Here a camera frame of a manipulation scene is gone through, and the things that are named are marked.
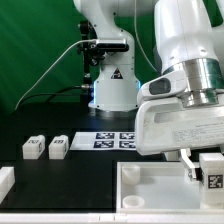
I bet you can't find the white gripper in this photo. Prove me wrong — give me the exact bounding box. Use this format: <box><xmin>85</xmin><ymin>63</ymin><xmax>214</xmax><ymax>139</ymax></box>
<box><xmin>135</xmin><ymin>94</ymin><xmax>224</xmax><ymax>181</ymax></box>

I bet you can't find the white square tabletop tray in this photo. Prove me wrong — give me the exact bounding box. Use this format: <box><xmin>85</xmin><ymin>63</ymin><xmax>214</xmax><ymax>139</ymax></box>
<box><xmin>116</xmin><ymin>162</ymin><xmax>224</xmax><ymax>214</ymax></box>

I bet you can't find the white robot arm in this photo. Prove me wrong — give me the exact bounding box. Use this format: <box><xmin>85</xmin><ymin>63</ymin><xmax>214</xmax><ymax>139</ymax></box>
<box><xmin>73</xmin><ymin>0</ymin><xmax>224</xmax><ymax>180</ymax></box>

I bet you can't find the fiducial marker sheet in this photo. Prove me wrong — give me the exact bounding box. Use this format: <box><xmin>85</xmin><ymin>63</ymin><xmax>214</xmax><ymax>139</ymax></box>
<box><xmin>70</xmin><ymin>132</ymin><xmax>135</xmax><ymax>150</ymax></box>

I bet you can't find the white block left edge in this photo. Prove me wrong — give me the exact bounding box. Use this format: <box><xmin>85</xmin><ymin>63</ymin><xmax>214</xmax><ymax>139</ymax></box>
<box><xmin>0</xmin><ymin>167</ymin><xmax>15</xmax><ymax>204</ymax></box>

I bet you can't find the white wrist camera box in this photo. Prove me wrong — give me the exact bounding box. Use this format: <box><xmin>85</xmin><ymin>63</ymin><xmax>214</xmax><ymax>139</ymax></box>
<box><xmin>137</xmin><ymin>70</ymin><xmax>187</xmax><ymax>105</ymax></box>

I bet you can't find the black camera stand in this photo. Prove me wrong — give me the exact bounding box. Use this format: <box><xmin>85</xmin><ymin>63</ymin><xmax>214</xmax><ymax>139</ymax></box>
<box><xmin>77</xmin><ymin>20</ymin><xmax>104</xmax><ymax>102</ymax></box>

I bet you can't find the black cable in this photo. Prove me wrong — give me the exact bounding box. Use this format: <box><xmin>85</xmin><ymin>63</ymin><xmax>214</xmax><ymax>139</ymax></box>
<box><xmin>16</xmin><ymin>84</ymin><xmax>94</xmax><ymax>108</ymax></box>

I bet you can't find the white cable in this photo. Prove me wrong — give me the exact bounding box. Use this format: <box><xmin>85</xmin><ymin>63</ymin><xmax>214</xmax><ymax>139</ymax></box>
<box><xmin>14</xmin><ymin>39</ymin><xmax>98</xmax><ymax>111</ymax></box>

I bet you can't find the white front rail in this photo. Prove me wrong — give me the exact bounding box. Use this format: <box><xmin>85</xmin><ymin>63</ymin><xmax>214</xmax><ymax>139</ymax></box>
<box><xmin>0</xmin><ymin>213</ymin><xmax>224</xmax><ymax>224</ymax></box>

